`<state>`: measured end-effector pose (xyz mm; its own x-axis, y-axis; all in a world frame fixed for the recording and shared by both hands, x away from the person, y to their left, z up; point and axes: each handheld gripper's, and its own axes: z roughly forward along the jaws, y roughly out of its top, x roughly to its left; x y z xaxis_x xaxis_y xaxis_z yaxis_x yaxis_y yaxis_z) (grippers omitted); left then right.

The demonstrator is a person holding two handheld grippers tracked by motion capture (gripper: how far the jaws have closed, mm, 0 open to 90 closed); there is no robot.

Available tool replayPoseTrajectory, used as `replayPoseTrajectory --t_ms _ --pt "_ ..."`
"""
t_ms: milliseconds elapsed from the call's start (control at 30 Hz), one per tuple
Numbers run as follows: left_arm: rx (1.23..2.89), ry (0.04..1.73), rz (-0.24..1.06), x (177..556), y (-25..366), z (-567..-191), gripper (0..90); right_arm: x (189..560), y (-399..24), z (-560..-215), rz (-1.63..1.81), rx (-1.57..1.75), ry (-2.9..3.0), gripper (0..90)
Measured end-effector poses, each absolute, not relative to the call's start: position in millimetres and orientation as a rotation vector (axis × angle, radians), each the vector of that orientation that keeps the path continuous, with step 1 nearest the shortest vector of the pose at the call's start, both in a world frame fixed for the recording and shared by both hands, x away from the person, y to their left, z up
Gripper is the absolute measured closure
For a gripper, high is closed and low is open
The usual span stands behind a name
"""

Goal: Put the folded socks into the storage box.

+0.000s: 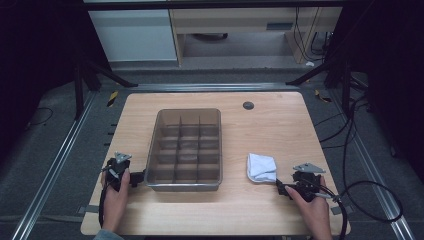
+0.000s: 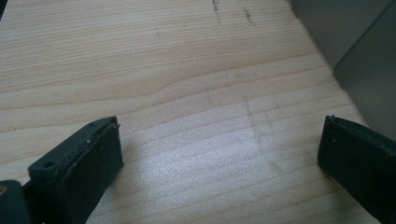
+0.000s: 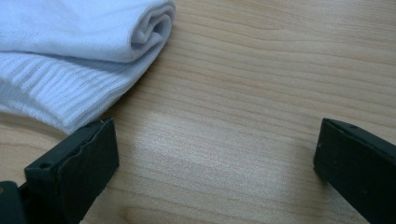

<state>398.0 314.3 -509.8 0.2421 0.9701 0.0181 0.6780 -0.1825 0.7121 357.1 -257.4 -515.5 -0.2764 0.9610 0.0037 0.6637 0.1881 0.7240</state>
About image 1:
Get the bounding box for thin black floor cable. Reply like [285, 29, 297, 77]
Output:
[25, 106, 54, 129]

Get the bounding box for black looped floor cable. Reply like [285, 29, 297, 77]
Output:
[342, 96, 404, 224]

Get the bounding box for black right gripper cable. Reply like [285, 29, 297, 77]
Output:
[313, 184, 349, 240]

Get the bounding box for grey divided storage box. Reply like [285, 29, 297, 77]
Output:
[144, 107, 223, 193]

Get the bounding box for white cabinet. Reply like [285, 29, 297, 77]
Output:
[88, 9, 178, 64]

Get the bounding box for person's left hand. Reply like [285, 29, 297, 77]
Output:
[100, 168, 131, 232]

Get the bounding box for grey metal crossbar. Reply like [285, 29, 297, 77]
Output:
[128, 82, 299, 93]

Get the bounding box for silver floor rail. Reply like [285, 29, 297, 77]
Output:
[328, 91, 416, 240]
[11, 91, 98, 240]

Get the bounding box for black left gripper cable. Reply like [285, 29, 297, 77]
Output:
[98, 182, 110, 230]

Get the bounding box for white cloth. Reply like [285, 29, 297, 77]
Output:
[246, 152, 278, 184]

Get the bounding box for black metal stand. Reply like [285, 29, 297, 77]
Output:
[285, 49, 369, 118]
[71, 56, 139, 121]

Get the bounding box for person's right hand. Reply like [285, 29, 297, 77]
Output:
[284, 175, 332, 234]

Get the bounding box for yellow black striped tape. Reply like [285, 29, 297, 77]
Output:
[106, 90, 120, 108]
[314, 89, 333, 104]

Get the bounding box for black hanging desk cables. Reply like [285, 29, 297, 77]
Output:
[293, 7, 334, 63]

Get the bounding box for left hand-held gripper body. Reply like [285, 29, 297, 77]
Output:
[101, 151, 133, 193]

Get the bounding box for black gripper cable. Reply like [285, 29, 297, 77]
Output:
[313, 184, 349, 240]
[98, 182, 110, 230]

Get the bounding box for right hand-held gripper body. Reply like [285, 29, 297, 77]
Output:
[291, 162, 327, 203]

